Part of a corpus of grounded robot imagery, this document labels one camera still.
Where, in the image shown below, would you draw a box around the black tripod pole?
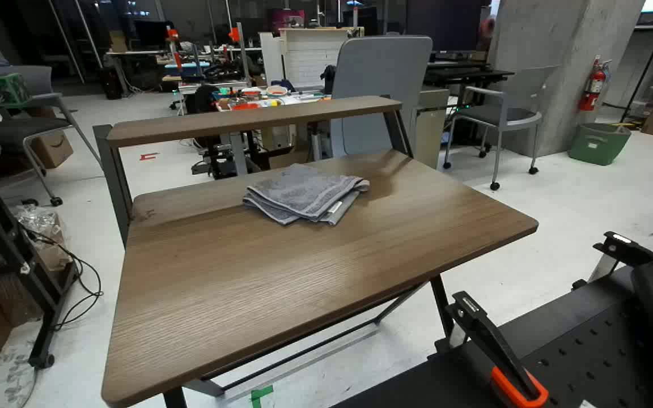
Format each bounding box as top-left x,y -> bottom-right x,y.
619,0 -> 653,124

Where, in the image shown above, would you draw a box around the beige cabinet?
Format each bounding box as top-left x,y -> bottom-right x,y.
414,87 -> 452,170

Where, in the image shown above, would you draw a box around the small cardboard box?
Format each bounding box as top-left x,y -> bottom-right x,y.
29,129 -> 77,170

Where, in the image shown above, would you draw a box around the black floor cable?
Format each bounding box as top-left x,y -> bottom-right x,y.
34,234 -> 108,331

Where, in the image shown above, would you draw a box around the wooden desk with shelf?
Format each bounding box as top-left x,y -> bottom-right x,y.
93,104 -> 466,408

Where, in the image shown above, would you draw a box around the grey chair on wheels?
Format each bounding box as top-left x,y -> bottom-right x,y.
441,65 -> 561,194

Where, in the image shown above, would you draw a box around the black clamp orange handle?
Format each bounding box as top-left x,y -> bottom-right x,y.
442,291 -> 554,408

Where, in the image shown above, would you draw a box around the green floor tape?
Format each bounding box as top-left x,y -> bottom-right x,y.
248,384 -> 276,408

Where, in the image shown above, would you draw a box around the white board panel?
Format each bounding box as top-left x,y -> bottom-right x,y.
256,26 -> 367,94

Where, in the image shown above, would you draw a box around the black metal clamp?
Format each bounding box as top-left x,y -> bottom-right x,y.
593,230 -> 653,271

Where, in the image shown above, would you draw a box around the grey armchair metal legs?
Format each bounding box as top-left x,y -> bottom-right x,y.
0,63 -> 104,209

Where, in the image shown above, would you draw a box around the black bag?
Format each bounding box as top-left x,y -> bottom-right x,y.
185,85 -> 225,115

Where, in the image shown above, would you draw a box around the black metal rack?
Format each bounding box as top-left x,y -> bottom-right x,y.
0,146 -> 85,371

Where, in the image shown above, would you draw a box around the green plastic bin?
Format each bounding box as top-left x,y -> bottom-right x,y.
564,120 -> 635,169

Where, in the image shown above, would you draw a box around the wooden desk shelf board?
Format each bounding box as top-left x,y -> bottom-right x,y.
108,94 -> 403,149

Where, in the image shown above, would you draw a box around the clear plastic bag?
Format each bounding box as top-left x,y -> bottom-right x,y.
12,203 -> 67,245

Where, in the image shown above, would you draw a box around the black background desk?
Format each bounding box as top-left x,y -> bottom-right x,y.
425,60 -> 514,90

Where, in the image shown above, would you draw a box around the red fire extinguisher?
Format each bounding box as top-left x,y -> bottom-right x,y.
576,55 -> 612,115

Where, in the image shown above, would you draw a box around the cluttered background workbench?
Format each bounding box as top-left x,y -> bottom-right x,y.
177,77 -> 335,115

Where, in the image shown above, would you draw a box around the grey towel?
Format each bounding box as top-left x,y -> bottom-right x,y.
242,164 -> 372,226

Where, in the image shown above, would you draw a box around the black perforated platform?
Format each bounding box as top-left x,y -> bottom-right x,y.
333,241 -> 653,408

